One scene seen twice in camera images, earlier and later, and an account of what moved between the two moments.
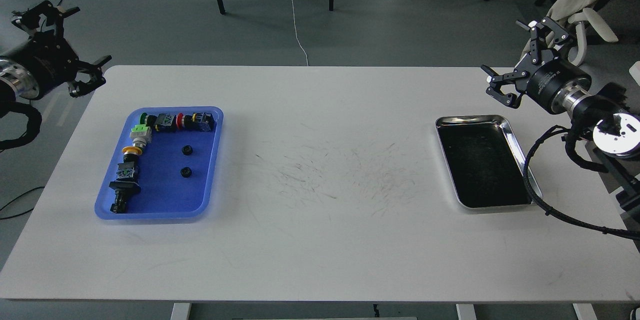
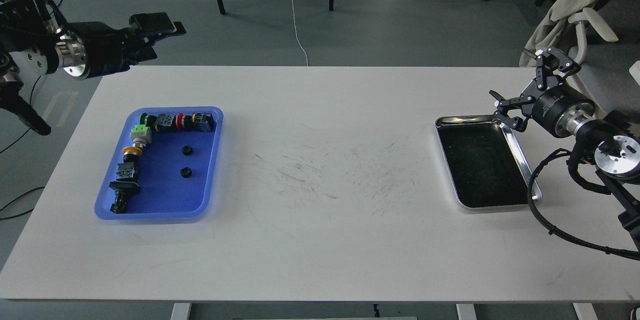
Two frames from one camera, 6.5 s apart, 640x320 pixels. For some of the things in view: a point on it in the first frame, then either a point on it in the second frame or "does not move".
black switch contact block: [166, 123] does not move
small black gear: [186, 172] does not move
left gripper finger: [30, 18] -> [157, 23]
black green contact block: [128, 171] does not move
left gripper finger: [79, 88] -> [144, 54]
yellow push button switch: [131, 152] does not move
